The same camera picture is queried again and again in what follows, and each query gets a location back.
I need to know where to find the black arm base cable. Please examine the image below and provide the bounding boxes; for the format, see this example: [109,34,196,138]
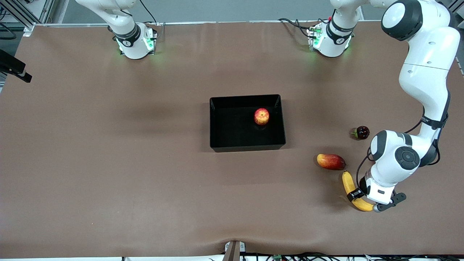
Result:
[139,0,166,28]
[278,17,312,38]

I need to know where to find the silver table edge rail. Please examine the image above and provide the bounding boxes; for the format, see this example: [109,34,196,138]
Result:
[34,20,392,26]

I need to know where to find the yellow banana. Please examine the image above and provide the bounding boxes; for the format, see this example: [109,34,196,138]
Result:
[342,171,376,212]

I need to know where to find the red yellow mango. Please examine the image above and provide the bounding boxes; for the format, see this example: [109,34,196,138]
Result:
[317,154,346,171]

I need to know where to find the aluminium camera mount post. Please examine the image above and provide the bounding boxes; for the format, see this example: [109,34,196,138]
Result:
[223,241,246,261]

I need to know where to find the aluminium frame struts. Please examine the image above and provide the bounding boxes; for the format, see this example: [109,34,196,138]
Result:
[0,0,55,37]

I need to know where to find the black right arm base cable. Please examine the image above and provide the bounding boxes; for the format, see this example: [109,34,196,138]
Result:
[139,0,166,28]

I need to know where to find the black left arm base cable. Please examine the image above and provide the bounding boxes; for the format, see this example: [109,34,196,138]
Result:
[278,17,312,38]

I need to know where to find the black plastic box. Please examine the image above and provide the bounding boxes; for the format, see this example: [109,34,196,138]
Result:
[210,94,286,153]

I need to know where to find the dark purple mangosteen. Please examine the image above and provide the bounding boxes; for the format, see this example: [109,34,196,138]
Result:
[350,126,370,141]

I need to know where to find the red yellow apple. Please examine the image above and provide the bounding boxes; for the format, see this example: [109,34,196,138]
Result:
[254,108,270,125]

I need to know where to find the brown table mat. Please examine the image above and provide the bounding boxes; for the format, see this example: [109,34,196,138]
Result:
[0,20,464,258]

